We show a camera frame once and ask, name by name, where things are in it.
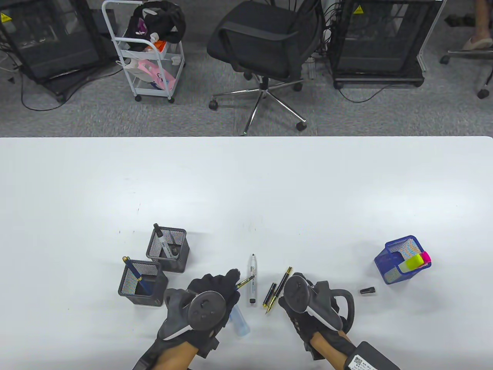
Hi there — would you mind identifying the person's right hand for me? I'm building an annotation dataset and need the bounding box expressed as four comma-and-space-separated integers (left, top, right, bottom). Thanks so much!
278, 272, 357, 349

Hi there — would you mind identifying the person's left hand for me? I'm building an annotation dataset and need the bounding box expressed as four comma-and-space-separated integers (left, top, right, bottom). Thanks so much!
155, 269, 241, 358

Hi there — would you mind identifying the black gold fountain pen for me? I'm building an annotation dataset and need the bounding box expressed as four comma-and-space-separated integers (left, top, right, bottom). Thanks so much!
265, 266, 293, 316

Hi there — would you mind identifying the black fountain pen cap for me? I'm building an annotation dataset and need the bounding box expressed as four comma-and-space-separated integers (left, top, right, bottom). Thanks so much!
263, 283, 278, 308

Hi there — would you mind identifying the blue highlighter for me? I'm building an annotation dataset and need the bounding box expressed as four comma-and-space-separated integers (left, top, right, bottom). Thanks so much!
230, 308, 251, 337

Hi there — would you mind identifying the person's right forearm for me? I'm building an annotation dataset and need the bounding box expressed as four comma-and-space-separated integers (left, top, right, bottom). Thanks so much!
310, 333, 348, 370

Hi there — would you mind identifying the black forearm sensor box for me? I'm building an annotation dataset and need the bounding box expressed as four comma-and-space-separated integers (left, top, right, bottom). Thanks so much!
345, 341, 401, 370

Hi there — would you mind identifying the person's left forearm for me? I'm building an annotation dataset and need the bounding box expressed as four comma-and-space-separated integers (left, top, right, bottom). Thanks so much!
156, 342, 199, 370

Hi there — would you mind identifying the black mesh pen holder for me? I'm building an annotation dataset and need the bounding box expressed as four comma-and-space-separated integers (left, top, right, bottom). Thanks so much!
146, 226, 190, 274
118, 259, 169, 308

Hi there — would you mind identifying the blue mesh pen holder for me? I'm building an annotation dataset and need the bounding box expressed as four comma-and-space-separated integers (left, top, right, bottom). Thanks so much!
374, 235, 432, 286

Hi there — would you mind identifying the grey handheld controller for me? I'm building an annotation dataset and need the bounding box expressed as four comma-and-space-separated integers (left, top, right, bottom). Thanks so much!
164, 287, 228, 341
283, 273, 355, 334

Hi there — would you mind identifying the pink bag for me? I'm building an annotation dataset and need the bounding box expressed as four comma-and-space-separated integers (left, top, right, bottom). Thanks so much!
137, 59, 177, 90

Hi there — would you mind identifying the white plastic bag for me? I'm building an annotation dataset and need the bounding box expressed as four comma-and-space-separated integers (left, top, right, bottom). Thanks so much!
122, 57, 144, 82

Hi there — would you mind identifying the black office chair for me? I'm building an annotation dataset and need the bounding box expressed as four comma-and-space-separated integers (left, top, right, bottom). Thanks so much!
440, 48, 493, 99
207, 0, 322, 136

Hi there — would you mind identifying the white rolling cart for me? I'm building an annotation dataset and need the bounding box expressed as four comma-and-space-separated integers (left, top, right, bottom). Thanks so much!
101, 0, 186, 104

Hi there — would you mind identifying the black bag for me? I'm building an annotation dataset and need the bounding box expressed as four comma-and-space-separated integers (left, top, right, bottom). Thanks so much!
129, 0, 186, 44

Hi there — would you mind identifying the black mesh cabinet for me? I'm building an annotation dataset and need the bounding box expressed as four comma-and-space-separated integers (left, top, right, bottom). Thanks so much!
0, 0, 118, 103
329, 0, 444, 90

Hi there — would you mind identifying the beige slipper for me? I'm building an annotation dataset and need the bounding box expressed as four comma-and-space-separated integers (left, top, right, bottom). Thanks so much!
461, 37, 493, 51

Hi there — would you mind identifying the black power strip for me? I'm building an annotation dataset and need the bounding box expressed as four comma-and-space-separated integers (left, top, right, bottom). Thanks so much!
445, 13, 478, 27

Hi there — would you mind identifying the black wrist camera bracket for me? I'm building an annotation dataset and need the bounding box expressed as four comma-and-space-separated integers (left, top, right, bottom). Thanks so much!
304, 338, 325, 362
198, 336, 220, 360

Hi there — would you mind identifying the black forearm strap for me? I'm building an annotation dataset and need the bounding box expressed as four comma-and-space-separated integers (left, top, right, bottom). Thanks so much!
133, 342, 163, 370
334, 331, 357, 356

